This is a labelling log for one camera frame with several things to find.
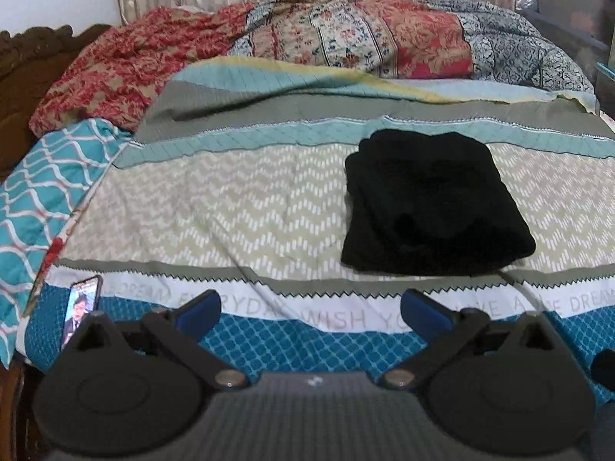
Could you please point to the dark rounded object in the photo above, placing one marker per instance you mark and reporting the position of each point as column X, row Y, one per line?
column 604, row 369

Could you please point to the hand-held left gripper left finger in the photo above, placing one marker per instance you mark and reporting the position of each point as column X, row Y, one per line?
column 198, row 311

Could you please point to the carved wooden headboard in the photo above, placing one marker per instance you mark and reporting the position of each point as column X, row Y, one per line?
column 29, row 86

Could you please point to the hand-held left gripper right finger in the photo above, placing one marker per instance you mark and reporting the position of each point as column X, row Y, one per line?
column 423, row 311

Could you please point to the floral patchwork quilt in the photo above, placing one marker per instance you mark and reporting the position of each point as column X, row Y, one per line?
column 298, row 43

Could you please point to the black pants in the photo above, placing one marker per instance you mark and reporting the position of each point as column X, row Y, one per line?
column 427, row 211

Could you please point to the patterned teal grey bedspread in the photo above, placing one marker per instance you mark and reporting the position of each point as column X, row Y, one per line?
column 230, row 211

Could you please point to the teal white wavy blanket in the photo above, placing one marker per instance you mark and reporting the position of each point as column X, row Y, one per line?
column 38, row 192

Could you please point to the smartphone with lit screen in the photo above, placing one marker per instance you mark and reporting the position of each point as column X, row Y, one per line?
column 81, row 309

